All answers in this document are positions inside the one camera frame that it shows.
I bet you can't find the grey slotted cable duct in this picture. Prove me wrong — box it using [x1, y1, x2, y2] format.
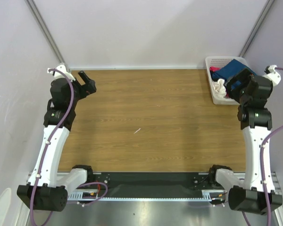
[67, 189, 227, 202]

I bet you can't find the red garment in basket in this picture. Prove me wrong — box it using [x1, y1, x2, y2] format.
[209, 66, 220, 73]

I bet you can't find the aluminium frame post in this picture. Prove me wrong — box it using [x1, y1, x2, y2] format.
[239, 0, 276, 57]
[24, 0, 70, 71]

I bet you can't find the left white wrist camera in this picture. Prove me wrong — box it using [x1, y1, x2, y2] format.
[47, 63, 76, 81]

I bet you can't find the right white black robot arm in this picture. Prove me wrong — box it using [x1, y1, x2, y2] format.
[208, 65, 283, 215]

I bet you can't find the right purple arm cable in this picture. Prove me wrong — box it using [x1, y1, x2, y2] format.
[241, 67, 283, 226]

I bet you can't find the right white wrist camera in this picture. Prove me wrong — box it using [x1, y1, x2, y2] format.
[263, 65, 281, 86]

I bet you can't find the white cream garment in basket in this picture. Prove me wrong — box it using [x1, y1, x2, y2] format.
[212, 79, 227, 98]

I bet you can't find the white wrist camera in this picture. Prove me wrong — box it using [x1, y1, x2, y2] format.
[263, 65, 281, 86]
[47, 63, 76, 81]

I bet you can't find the right aluminium frame post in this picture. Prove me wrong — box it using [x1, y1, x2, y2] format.
[239, 0, 276, 57]

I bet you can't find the white plastic laundry basket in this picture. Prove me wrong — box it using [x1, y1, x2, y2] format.
[205, 56, 249, 105]

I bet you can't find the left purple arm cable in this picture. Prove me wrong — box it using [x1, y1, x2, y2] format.
[29, 67, 108, 226]

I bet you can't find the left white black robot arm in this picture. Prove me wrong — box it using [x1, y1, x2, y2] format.
[17, 67, 97, 212]

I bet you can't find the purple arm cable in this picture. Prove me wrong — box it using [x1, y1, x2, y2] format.
[29, 67, 108, 226]
[241, 67, 283, 226]

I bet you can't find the blue printed t shirt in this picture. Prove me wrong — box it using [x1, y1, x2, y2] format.
[210, 59, 256, 81]

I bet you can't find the left aluminium frame post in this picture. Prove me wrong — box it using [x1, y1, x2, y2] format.
[24, 0, 70, 71]

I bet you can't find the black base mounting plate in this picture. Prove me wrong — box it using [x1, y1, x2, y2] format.
[93, 172, 225, 200]

